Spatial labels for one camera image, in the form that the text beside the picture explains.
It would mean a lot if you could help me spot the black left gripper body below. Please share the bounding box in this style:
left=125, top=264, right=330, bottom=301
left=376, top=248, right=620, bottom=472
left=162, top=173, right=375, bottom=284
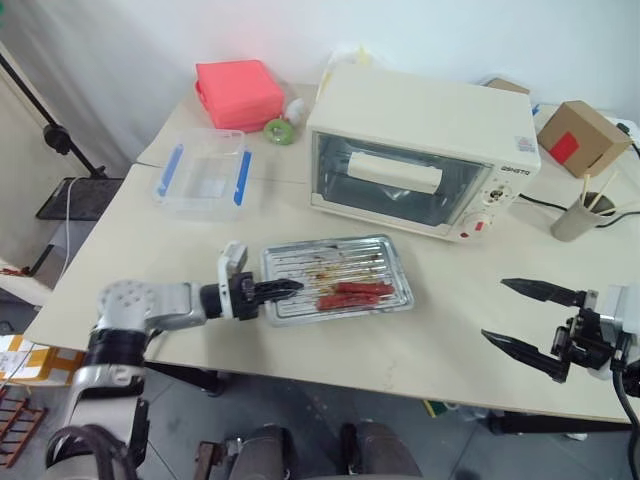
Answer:
left=228, top=271, right=263, bottom=322

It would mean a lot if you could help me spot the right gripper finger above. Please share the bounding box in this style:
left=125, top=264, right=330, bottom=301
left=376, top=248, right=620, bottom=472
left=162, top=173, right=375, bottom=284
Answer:
left=501, top=277, right=587, bottom=307
left=481, top=328, right=572, bottom=384

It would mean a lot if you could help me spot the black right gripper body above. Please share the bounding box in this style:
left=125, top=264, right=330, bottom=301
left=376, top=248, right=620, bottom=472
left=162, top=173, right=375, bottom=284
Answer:
left=552, top=289, right=624, bottom=374

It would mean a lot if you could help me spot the silver baking tray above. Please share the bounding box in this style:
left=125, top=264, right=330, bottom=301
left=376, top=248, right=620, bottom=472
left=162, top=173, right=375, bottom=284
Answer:
left=261, top=233, right=417, bottom=329

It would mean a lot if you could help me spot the red sausage on skewer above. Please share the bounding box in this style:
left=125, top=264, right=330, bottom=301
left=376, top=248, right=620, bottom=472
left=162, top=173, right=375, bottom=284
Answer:
left=309, top=280, right=395, bottom=298
left=310, top=293, right=392, bottom=312

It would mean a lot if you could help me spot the cream toaster oven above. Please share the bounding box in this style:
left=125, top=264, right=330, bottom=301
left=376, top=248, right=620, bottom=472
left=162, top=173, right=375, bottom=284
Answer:
left=305, top=67, right=544, bottom=245

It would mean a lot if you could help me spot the grey cup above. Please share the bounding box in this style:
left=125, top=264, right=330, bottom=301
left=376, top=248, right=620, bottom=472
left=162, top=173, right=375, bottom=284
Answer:
left=549, top=191, right=618, bottom=244

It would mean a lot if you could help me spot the green and yellow sponge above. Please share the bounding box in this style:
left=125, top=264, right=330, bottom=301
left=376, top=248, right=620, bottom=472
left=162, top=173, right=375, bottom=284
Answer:
left=423, top=398, right=455, bottom=418

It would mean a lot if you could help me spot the clear container with blue clips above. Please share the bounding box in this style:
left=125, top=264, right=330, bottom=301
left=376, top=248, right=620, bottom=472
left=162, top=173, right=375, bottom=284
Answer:
left=151, top=127, right=254, bottom=223

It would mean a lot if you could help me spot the dark rounded shape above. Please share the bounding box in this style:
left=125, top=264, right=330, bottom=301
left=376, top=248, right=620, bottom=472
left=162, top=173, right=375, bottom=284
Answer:
left=196, top=423, right=302, bottom=480

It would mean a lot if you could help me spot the green tape roll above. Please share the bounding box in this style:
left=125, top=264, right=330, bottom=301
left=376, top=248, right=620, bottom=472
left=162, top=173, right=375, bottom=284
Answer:
left=263, top=117, right=298, bottom=147

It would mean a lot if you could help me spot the cardboard box with red label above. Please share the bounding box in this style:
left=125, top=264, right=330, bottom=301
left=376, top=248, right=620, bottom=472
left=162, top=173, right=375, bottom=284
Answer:
left=536, top=100, right=634, bottom=179

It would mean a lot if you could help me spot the small white figure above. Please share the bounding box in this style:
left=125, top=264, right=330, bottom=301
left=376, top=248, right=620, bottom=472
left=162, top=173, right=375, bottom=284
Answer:
left=283, top=97, right=308, bottom=127

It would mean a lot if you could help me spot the white power strip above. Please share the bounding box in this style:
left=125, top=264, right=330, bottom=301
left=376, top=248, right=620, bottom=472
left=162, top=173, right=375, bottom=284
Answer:
left=602, top=114, right=640, bottom=147

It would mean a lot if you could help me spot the pink plastic lunch box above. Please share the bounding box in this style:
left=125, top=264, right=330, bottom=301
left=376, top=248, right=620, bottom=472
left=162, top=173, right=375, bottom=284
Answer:
left=193, top=58, right=287, bottom=135

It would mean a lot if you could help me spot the small plain cardboard box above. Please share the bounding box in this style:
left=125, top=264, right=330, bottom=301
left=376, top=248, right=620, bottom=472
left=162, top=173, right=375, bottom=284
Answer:
left=483, top=76, right=532, bottom=97

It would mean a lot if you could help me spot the cardboard box with yellow tape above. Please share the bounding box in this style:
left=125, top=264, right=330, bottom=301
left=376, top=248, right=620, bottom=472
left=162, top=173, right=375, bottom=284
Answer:
left=0, top=333, right=87, bottom=390

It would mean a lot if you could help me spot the clear plastic bag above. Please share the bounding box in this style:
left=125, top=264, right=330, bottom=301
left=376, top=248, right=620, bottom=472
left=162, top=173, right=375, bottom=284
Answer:
left=318, top=43, right=392, bottom=97

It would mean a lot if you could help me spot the black tripod stand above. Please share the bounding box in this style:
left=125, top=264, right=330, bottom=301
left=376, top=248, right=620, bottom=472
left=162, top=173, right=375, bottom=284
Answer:
left=0, top=51, right=109, bottom=179

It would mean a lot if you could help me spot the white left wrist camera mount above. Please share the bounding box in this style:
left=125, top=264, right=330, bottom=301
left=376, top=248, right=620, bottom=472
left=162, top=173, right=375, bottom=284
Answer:
left=217, top=241, right=250, bottom=320

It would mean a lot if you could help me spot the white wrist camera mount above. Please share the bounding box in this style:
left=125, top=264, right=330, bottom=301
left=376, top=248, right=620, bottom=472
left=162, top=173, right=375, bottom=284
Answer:
left=597, top=284, right=640, bottom=374
left=217, top=241, right=250, bottom=320

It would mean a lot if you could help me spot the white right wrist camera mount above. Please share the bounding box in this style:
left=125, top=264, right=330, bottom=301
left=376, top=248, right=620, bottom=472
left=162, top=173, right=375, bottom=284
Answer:
left=597, top=284, right=640, bottom=374

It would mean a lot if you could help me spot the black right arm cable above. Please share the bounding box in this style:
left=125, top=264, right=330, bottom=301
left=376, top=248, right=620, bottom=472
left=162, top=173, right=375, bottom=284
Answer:
left=611, top=363, right=640, bottom=442

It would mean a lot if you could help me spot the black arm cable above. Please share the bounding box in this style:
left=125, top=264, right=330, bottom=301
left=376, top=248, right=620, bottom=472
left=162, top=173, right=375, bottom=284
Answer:
left=611, top=363, right=640, bottom=442
left=47, top=423, right=151, bottom=480

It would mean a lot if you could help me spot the black table frame bar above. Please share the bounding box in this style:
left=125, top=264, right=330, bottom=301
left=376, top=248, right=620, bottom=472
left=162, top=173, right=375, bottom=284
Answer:
left=143, top=361, right=222, bottom=399
left=486, top=408, right=635, bottom=437

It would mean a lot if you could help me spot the black oven power cable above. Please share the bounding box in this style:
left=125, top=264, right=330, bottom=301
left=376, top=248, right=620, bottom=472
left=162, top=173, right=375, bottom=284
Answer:
left=516, top=192, right=640, bottom=230

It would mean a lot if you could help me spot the thin white cable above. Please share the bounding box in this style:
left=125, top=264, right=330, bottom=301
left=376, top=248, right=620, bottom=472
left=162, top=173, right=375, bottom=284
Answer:
left=35, top=176, right=80, bottom=274

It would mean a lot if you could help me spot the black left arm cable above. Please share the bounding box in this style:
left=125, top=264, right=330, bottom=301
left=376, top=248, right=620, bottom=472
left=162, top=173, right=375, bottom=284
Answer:
left=47, top=423, right=151, bottom=480

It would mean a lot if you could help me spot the red wire rack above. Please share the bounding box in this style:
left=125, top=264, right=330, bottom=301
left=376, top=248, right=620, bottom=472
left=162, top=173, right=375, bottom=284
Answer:
left=0, top=386, right=50, bottom=470

